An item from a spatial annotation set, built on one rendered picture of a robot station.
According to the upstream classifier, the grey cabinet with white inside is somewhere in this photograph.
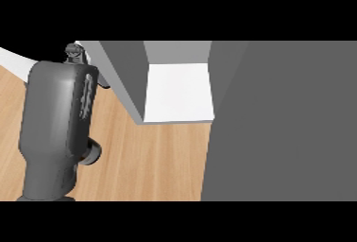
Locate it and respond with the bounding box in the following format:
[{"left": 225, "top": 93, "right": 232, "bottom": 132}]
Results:
[{"left": 76, "top": 40, "right": 217, "bottom": 126}]

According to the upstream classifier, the large dark grey cabinet door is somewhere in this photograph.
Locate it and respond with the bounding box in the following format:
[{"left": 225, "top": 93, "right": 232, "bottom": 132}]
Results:
[{"left": 200, "top": 40, "right": 357, "bottom": 202}]

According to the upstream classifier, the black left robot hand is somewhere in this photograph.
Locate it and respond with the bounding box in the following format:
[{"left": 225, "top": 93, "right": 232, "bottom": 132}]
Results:
[{"left": 64, "top": 42, "right": 87, "bottom": 65}]

